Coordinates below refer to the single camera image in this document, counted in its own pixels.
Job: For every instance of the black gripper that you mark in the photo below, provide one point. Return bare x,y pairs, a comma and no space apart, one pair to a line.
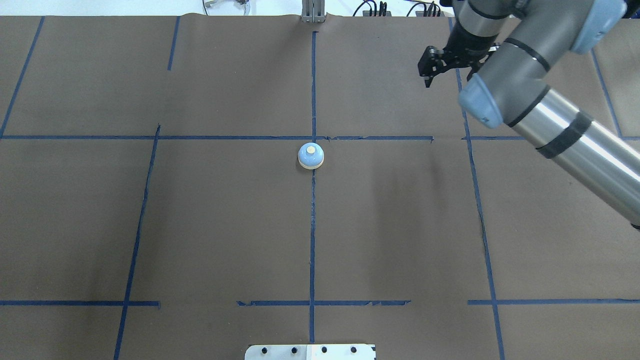
466,46

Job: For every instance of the light blue call bell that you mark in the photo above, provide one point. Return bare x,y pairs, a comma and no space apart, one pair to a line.
310,156

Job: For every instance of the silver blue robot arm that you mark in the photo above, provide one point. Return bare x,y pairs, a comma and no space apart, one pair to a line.
510,46

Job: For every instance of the aluminium frame post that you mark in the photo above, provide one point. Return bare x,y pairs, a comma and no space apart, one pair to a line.
313,11

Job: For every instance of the white camera mast with base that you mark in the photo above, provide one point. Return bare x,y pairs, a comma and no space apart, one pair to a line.
331,351

